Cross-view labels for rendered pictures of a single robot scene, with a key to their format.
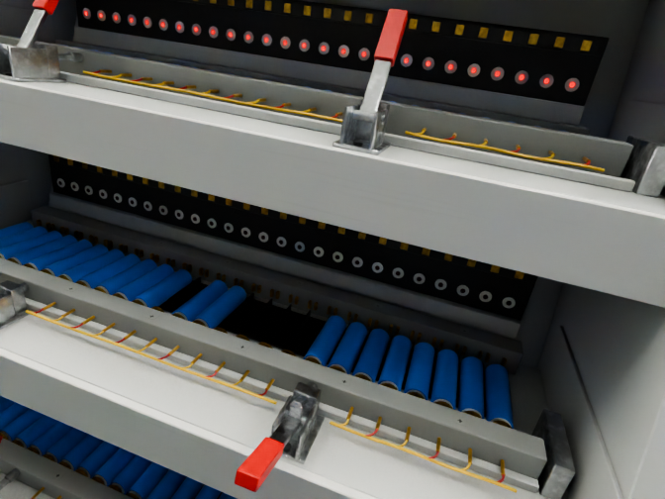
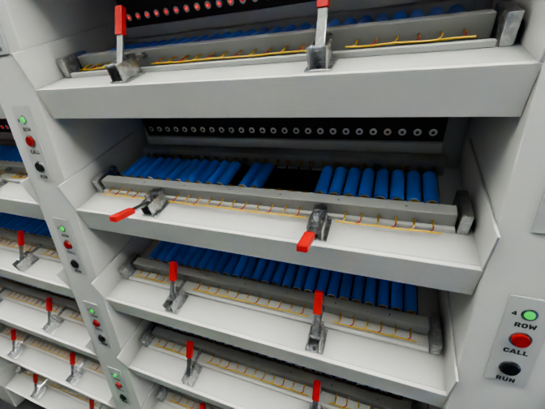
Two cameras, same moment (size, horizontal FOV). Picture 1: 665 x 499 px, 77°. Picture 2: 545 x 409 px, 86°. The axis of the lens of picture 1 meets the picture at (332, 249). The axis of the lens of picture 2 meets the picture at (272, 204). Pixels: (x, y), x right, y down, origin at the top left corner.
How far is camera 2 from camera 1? 0.09 m
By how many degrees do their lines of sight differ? 18
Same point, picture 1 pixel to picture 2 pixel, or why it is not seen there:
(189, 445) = (268, 244)
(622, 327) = (498, 131)
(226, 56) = (220, 19)
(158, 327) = (234, 194)
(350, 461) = (349, 236)
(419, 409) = (382, 204)
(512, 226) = (416, 92)
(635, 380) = (503, 161)
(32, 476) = (195, 277)
